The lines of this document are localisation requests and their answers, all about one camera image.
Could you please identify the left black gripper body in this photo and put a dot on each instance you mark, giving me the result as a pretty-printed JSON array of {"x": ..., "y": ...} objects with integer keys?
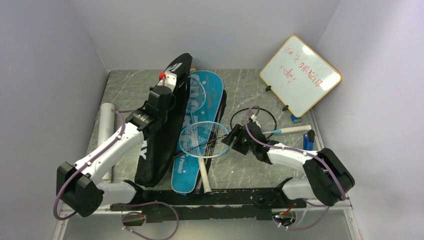
[{"x": 164, "y": 116}]

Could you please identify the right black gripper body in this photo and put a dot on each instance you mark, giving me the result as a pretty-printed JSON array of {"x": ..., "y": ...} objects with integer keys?
[{"x": 241, "y": 144}]

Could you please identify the black racket head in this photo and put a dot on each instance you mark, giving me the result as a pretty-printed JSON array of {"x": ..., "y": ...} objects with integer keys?
[{"x": 266, "y": 121}]

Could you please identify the black racket cover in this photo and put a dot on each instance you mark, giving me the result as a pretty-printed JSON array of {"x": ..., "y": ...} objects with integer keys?
[{"x": 160, "y": 146}]

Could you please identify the white shuttlecock tube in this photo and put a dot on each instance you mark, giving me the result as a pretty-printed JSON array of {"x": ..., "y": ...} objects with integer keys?
[{"x": 106, "y": 122}]

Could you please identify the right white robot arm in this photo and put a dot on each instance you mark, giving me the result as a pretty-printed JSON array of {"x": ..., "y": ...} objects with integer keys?
[{"x": 326, "y": 178}]

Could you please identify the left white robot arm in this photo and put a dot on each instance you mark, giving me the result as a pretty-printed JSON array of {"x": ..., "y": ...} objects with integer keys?
[{"x": 80, "y": 185}]

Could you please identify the blue racket cover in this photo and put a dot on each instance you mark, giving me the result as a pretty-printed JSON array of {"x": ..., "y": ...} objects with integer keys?
[{"x": 204, "y": 104}]

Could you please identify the blue whiteboard eraser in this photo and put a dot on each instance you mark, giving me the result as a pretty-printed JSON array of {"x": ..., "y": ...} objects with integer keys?
[{"x": 295, "y": 119}]

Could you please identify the blue marker pen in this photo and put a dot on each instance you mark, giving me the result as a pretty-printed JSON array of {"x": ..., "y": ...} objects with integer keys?
[{"x": 309, "y": 140}]

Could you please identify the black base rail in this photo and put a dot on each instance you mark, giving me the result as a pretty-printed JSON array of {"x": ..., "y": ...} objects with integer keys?
[{"x": 237, "y": 203}]

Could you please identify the whiteboard with orange frame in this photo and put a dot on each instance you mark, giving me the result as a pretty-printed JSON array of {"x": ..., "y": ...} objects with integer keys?
[{"x": 298, "y": 76}]

